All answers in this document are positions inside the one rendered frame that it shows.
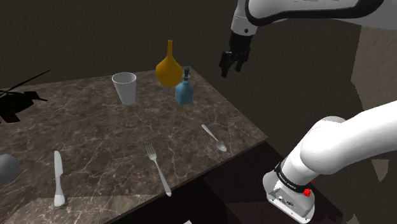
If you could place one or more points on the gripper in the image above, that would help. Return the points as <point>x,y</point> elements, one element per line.
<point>239,42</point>

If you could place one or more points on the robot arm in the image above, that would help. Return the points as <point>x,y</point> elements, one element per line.
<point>341,145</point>

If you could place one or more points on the blue stoppered bottle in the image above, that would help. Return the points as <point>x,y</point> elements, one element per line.
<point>184,93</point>

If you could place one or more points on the yellow long-necked vase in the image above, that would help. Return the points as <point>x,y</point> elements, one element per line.
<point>169,73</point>

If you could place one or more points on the silver spoon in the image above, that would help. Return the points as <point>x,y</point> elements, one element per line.
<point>214,138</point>

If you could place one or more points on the white cup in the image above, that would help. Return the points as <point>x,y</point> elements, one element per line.
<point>125,90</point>

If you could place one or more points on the silver fork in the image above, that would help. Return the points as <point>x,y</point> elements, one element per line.
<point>159,170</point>

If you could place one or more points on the brown marble table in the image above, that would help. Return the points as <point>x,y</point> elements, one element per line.
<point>102,136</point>

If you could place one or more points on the white table knife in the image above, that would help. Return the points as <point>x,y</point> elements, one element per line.
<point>58,176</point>

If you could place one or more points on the black toy helicopter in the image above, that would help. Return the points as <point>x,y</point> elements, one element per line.
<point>15,104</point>

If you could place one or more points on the grey rounded object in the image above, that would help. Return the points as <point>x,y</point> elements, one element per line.
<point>6,169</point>

